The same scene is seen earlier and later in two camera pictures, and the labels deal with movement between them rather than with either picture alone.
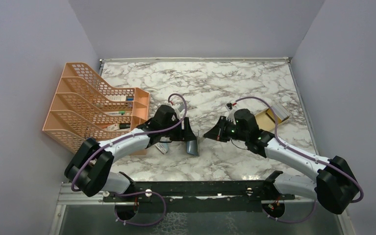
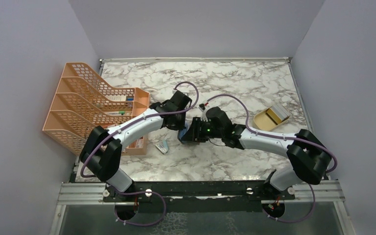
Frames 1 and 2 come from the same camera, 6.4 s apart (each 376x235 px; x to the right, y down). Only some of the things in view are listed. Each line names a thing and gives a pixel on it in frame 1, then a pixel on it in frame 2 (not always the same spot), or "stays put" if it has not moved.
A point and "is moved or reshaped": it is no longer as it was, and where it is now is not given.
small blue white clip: [163, 148] stays put
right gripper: [217, 132] -> [195, 133]
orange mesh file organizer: [85, 107] stays put
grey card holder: [192, 147] is moved or reshaped
